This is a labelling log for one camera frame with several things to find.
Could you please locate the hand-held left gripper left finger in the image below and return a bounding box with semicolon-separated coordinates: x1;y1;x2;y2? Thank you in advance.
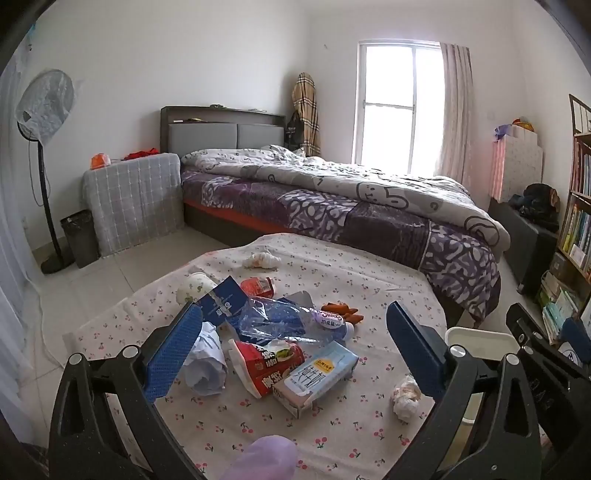
46;301;206;480

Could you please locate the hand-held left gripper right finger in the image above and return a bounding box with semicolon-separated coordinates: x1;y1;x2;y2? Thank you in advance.
386;301;546;480

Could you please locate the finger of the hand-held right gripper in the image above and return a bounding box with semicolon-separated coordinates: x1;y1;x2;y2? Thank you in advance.
505;304;568;365

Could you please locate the white paper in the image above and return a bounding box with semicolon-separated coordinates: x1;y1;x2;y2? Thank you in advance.
182;322;229;397

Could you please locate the small tissue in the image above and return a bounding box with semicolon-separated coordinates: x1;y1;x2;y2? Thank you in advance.
392;375;423;423

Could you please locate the white plastic bin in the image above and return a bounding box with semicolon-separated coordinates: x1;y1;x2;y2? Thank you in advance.
445;327;520;462

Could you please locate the blue carton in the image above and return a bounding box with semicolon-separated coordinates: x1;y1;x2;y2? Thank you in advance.
196;275;317;333

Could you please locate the orange peel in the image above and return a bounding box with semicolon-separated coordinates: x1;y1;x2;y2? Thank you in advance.
321;302;363;324

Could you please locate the red instant noodle cup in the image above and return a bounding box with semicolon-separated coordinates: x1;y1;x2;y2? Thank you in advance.
228;339;306;398

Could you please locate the pale blue tissue pack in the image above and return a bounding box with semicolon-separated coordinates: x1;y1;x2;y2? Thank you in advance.
271;344;360;418

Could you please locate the red packet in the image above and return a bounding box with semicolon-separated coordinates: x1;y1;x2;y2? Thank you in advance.
240;277;277;298

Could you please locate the clear plastic bottle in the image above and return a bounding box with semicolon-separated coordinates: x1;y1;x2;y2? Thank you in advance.
238;298;355;344

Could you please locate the orange print tissue wad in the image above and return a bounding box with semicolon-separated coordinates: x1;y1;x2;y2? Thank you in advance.
244;250;281;270

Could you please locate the person's left hand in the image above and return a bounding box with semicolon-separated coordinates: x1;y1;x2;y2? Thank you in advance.
231;438;298;480

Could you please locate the pile of pale booklets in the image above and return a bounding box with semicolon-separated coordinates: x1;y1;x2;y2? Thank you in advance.
538;270;585;344

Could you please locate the blue white printed box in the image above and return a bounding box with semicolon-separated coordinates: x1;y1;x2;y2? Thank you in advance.
561;318;591;370

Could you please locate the dark storage bench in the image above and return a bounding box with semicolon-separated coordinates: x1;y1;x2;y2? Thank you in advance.
488;196;559;296

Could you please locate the row of colourful books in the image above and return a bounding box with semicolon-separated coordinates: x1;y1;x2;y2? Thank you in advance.
558;138;591;273

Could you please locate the pile of dark clothes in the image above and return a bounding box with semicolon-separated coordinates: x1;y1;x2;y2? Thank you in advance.
508;183;561;232

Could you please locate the floral tablecloth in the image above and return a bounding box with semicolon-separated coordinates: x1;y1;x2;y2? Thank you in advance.
74;233;448;480

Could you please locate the wooden bookshelf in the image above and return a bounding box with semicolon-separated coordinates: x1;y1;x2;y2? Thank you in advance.
538;93;591;342

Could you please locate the dark waste bin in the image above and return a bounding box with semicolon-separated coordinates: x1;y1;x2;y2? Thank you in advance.
60;210;100;269

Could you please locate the cabinet under checked cloth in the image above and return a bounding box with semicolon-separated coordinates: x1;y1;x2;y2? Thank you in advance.
83;152;185;257

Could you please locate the bed with purple patterned sheet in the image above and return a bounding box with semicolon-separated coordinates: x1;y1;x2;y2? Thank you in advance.
180;168;502;328

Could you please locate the grey cartoon print quilt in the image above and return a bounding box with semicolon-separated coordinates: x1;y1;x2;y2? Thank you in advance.
180;145;511;252

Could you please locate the dark headboard with grey pads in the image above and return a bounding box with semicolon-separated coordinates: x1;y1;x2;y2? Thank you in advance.
160;106;287;155

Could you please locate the pale pink curtain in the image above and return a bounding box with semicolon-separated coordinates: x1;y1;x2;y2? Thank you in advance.
434;42;475;178

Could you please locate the black bag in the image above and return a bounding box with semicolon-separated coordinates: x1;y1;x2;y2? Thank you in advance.
284;111;303;151

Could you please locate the window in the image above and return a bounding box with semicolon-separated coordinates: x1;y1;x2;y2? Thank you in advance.
353;41;446;177

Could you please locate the plaid coat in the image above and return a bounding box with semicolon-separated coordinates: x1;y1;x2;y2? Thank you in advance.
292;72;321;158

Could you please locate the standing fan with plastic cover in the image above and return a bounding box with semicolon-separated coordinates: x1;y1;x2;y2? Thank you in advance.
15;68;77;275

